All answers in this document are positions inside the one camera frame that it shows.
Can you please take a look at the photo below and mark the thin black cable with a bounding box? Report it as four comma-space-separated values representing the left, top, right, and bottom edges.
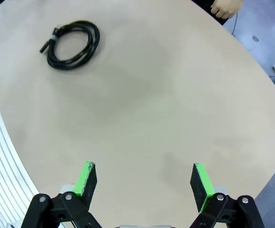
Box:
231, 13, 239, 37

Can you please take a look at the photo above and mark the person's left hand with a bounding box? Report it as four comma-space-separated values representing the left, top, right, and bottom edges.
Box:
210, 0, 244, 19

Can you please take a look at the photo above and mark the black bundled USB cable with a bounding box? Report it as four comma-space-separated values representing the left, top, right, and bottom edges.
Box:
39, 20, 100, 70

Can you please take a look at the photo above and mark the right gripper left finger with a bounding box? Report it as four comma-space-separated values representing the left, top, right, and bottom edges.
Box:
20, 161, 103, 228

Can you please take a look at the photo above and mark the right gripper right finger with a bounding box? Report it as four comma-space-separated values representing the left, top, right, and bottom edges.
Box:
189, 162, 265, 228

